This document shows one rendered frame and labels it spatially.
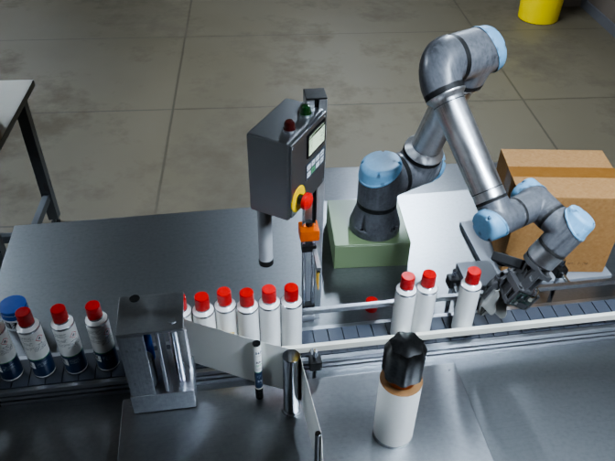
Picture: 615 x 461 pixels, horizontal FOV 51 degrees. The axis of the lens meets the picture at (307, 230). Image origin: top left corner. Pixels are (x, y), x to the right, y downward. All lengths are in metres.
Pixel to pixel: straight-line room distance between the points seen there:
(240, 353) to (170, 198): 2.25
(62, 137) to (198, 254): 2.49
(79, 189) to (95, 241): 1.75
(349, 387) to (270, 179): 0.55
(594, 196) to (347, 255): 0.69
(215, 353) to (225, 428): 0.17
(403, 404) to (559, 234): 0.54
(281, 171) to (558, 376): 0.90
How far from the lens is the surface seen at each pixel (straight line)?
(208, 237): 2.06
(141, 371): 1.46
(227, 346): 1.49
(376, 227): 1.88
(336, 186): 2.26
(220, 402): 1.57
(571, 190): 1.89
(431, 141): 1.81
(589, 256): 2.03
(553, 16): 6.16
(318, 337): 1.68
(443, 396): 1.60
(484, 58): 1.62
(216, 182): 3.74
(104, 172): 3.96
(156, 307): 1.41
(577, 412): 1.73
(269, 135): 1.29
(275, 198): 1.35
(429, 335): 1.67
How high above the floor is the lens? 2.14
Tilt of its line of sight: 39 degrees down
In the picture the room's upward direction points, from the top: 1 degrees clockwise
